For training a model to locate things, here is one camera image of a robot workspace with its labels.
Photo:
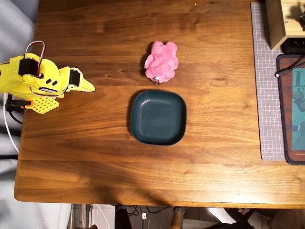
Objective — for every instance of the yellow gripper black motor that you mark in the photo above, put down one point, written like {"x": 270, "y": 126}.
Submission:
{"x": 75, "y": 79}

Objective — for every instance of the pink plush strawberry bear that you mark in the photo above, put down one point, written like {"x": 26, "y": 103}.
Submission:
{"x": 162, "y": 62}

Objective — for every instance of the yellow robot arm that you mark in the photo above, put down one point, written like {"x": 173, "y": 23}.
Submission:
{"x": 28, "y": 83}

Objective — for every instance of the orange black clamp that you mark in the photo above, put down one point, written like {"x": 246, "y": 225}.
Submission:
{"x": 21, "y": 103}

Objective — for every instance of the dark teal square plate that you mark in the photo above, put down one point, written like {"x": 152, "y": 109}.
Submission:
{"x": 157, "y": 118}

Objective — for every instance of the black table leg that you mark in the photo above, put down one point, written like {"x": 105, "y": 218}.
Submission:
{"x": 122, "y": 218}

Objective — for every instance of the small white plug adapter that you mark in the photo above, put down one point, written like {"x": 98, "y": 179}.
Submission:
{"x": 144, "y": 216}

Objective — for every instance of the wooden table leg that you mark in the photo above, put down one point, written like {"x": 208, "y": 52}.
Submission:
{"x": 177, "y": 218}

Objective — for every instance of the grey cutting mat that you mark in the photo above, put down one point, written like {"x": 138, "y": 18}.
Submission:
{"x": 267, "y": 95}

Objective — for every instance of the light wooden box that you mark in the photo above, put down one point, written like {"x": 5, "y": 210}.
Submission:
{"x": 276, "y": 23}

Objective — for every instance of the dark printed mouse pad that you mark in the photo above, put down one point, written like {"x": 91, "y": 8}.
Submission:
{"x": 287, "y": 114}

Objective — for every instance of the black electronic device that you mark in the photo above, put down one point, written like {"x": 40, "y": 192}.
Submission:
{"x": 295, "y": 45}

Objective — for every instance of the white sock foot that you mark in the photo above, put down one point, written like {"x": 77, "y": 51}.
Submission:
{"x": 258, "y": 220}

